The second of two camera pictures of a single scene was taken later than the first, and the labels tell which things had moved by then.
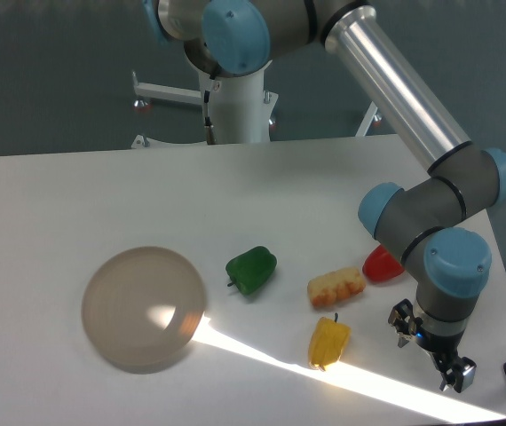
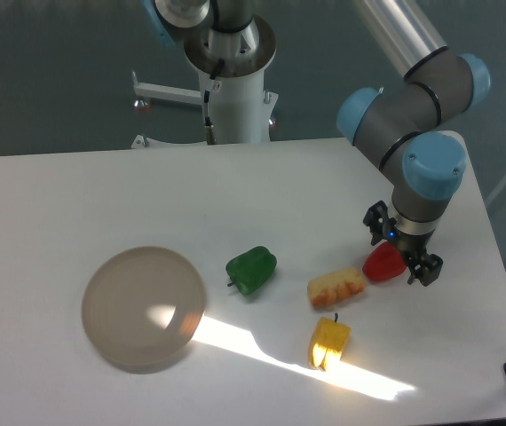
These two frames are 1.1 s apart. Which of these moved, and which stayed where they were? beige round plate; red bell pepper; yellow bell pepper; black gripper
Moved: black gripper
Stayed: beige round plate; red bell pepper; yellow bell pepper
